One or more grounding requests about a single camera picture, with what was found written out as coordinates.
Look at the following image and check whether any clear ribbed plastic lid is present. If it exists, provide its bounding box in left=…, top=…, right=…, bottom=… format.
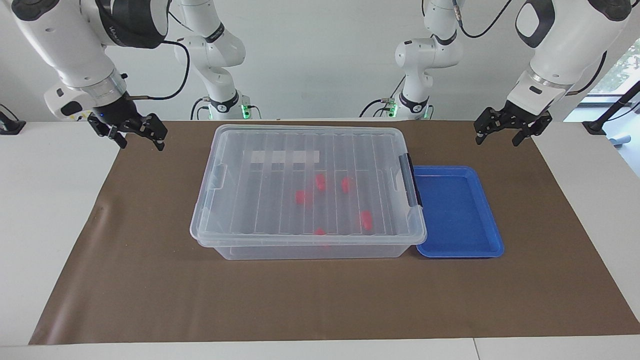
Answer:
left=190, top=124, right=429, bottom=248

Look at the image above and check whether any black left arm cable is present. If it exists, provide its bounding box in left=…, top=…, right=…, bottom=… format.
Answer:
left=450, top=0, right=609, bottom=96

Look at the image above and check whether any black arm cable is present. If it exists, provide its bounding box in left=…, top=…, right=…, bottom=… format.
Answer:
left=131, top=10, right=192, bottom=101
left=450, top=0, right=609, bottom=96

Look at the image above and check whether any clear plastic storage box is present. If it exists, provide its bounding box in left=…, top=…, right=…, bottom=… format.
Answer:
left=196, top=127, right=427, bottom=261

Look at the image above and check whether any window with green trees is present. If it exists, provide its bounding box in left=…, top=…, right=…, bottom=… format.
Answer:
left=590, top=37, right=640, bottom=96

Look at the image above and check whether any brown table mat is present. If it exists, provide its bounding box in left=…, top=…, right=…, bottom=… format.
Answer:
left=28, top=119, right=640, bottom=346

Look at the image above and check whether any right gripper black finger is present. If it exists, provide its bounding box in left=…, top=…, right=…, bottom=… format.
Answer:
left=88, top=115, right=129, bottom=150
left=131, top=114, right=168, bottom=152

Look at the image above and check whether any black stand leg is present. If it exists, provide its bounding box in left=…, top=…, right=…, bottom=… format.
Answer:
left=582, top=80, right=640, bottom=136

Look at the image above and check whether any blue plastic tray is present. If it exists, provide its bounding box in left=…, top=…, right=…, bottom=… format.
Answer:
left=412, top=165, right=505, bottom=259

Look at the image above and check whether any black clamp mount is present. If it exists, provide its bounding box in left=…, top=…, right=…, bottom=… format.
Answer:
left=0, top=103, right=27, bottom=136

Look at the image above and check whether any black box latch handle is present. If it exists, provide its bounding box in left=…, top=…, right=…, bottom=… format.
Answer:
left=398, top=153, right=423, bottom=207

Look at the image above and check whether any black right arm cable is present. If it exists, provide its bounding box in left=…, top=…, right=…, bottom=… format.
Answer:
left=131, top=10, right=192, bottom=101

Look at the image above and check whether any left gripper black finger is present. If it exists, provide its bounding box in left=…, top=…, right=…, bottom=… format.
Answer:
left=511, top=111, right=553, bottom=147
left=474, top=106, right=504, bottom=146

